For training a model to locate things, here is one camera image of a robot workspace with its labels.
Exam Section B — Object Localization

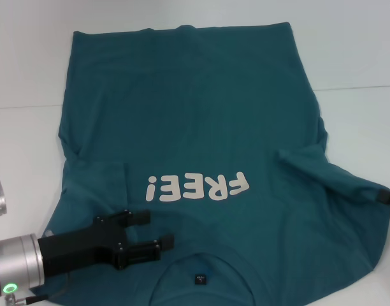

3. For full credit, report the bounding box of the left arm cable with connector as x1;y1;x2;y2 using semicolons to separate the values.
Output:
3;276;71;306

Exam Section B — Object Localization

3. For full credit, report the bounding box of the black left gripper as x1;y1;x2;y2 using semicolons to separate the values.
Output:
36;208;177;278

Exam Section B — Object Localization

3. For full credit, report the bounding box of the teal t-shirt with FREE print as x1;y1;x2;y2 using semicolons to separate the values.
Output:
31;22;390;306

